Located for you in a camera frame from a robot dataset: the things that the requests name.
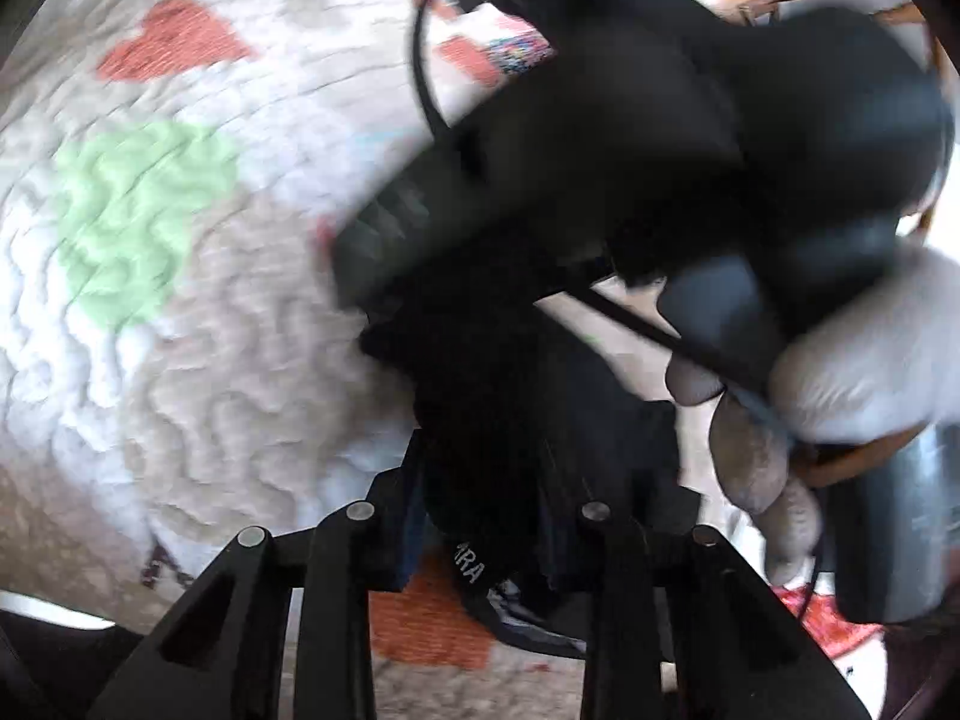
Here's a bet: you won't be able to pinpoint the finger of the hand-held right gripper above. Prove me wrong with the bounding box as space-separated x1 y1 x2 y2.
331 156 460 310

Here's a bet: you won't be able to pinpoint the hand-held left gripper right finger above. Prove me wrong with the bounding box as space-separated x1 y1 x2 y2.
579 499 872 720

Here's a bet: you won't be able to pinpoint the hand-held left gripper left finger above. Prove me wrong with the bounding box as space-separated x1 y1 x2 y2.
90 429 430 720

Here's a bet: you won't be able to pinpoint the black pants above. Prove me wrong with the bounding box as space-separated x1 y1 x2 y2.
358 270 702 662

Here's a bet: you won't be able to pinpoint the person's right hand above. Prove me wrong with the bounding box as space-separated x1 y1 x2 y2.
667 251 960 587

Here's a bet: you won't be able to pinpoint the red floral cloth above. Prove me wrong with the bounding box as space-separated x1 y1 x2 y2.
772 585 890 657

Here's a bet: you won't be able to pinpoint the white heart-print quilt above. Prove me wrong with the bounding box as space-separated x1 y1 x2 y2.
0 0 758 720

